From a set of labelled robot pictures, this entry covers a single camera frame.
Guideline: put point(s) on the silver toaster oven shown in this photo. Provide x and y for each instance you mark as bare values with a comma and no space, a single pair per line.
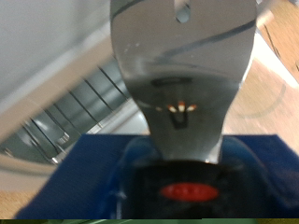
46,37

